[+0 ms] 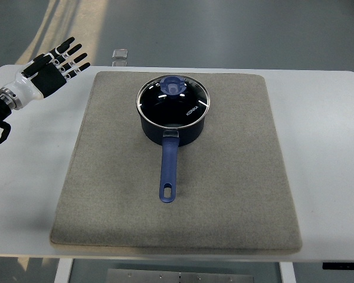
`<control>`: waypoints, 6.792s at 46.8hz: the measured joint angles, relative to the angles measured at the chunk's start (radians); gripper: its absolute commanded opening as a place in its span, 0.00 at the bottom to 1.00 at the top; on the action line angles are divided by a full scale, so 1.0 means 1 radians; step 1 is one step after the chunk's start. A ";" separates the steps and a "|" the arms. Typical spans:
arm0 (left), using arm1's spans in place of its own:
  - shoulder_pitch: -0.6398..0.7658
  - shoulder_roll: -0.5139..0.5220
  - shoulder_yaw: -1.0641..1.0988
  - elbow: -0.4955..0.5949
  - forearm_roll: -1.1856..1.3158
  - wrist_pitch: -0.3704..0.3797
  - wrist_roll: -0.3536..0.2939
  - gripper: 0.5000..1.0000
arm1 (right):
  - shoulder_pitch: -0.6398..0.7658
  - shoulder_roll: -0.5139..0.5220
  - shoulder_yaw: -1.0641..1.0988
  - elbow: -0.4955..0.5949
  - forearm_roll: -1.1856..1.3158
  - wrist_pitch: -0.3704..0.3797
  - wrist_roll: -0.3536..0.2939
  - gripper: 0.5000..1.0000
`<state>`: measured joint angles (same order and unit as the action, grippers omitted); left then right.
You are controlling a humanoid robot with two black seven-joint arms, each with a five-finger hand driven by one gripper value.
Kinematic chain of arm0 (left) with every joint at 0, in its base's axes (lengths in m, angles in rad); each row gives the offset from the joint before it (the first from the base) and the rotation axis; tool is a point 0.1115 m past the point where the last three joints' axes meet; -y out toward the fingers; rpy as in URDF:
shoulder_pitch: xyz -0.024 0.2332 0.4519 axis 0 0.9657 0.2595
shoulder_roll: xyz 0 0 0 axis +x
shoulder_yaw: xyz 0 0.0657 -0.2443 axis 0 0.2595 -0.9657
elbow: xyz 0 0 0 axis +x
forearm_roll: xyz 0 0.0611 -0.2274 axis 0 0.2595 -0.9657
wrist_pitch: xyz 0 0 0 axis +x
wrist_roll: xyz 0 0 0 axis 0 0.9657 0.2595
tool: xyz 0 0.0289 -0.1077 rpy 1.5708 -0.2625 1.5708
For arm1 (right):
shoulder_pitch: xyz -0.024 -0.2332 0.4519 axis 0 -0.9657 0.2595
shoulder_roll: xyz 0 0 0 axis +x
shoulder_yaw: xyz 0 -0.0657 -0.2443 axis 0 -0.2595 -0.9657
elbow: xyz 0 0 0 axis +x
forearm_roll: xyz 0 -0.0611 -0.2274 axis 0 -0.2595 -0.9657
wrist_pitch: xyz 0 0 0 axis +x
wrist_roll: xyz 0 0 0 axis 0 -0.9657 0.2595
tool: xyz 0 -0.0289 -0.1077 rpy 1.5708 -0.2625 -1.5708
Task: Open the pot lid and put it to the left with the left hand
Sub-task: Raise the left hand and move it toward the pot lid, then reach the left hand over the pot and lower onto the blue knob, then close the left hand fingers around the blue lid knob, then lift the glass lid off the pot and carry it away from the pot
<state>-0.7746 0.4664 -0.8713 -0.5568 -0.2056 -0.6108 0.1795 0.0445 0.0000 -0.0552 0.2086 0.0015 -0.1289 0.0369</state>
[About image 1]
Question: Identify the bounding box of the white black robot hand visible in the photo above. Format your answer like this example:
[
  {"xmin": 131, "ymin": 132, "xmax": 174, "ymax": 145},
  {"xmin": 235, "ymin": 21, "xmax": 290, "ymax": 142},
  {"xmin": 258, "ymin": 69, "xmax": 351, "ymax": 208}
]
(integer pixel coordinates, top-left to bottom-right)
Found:
[{"xmin": 0, "ymin": 37, "xmax": 90, "ymax": 110}]

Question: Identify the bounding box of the glass pot lid blue knob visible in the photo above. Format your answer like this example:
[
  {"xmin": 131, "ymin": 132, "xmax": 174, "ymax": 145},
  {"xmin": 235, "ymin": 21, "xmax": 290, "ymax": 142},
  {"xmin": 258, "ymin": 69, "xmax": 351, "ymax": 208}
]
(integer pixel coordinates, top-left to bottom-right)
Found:
[{"xmin": 136, "ymin": 74, "xmax": 211, "ymax": 128}]

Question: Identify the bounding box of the dark blue saucepan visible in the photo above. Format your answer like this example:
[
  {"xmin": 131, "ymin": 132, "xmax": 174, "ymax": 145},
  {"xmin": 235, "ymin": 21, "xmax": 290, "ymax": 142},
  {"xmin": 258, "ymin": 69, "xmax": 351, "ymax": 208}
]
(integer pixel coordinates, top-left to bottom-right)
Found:
[{"xmin": 136, "ymin": 108, "xmax": 206, "ymax": 203}]

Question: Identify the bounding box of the white table leg left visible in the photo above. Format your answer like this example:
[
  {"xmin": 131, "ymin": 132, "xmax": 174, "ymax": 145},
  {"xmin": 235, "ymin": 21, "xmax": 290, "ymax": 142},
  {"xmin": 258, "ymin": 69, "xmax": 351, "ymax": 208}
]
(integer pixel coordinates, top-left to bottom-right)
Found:
[{"xmin": 54, "ymin": 258, "xmax": 73, "ymax": 283}]

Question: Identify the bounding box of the white table leg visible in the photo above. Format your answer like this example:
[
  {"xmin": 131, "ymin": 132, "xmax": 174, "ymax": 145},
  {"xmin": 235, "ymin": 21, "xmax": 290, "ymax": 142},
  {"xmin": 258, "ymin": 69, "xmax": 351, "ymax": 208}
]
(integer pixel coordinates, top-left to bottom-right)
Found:
[
  {"xmin": 279, "ymin": 262, "xmax": 297, "ymax": 283},
  {"xmin": 54, "ymin": 258, "xmax": 73, "ymax": 283}
]

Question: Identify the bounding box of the grey fabric mat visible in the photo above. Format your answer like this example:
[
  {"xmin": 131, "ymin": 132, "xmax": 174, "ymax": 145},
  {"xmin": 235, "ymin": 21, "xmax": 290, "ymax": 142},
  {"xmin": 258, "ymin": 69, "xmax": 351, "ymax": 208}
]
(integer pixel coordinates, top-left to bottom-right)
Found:
[{"xmin": 49, "ymin": 71, "xmax": 303, "ymax": 255}]

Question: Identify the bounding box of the white table leg right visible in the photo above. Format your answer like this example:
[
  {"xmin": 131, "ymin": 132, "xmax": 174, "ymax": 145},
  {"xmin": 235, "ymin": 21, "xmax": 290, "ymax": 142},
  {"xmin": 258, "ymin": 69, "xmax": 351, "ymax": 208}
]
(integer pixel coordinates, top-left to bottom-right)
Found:
[{"xmin": 279, "ymin": 262, "xmax": 297, "ymax": 283}]

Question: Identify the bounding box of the black table control panel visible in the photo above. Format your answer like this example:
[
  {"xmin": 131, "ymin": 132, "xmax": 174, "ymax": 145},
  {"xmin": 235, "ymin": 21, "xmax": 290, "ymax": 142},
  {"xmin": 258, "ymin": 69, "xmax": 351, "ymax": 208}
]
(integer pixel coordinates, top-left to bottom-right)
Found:
[{"xmin": 322, "ymin": 262, "xmax": 354, "ymax": 271}]

